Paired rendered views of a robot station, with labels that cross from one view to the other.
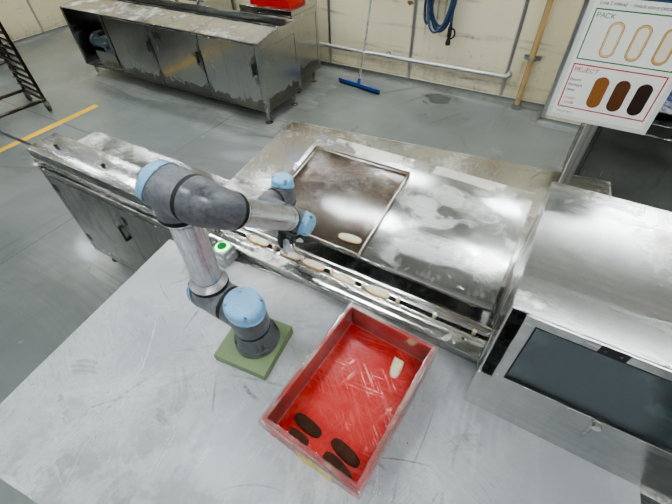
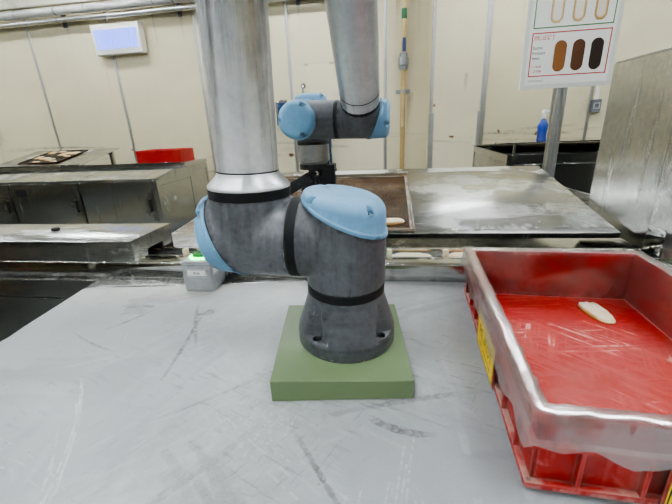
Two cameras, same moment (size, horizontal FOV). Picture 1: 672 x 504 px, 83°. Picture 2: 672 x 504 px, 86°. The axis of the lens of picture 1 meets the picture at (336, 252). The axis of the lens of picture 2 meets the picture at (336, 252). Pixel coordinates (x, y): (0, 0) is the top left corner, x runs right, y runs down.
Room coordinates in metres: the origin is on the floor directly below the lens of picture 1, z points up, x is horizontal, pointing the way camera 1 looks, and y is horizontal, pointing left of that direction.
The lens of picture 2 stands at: (0.23, 0.49, 1.17)
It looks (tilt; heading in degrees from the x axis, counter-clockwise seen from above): 19 degrees down; 337
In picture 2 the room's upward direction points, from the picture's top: 3 degrees counter-clockwise
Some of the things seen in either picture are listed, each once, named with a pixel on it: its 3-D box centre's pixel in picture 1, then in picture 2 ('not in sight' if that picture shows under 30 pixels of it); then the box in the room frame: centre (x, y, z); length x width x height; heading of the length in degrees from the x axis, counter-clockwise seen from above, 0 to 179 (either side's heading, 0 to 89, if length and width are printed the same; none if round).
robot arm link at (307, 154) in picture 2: not in sight; (314, 154); (1.08, 0.17, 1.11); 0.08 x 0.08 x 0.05
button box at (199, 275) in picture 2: (225, 255); (205, 276); (1.11, 0.46, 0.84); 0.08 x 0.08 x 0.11; 58
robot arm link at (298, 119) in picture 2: (269, 208); (309, 120); (0.98, 0.21, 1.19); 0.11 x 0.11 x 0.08; 56
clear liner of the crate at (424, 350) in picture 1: (353, 387); (599, 331); (0.50, -0.04, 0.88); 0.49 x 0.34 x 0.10; 145
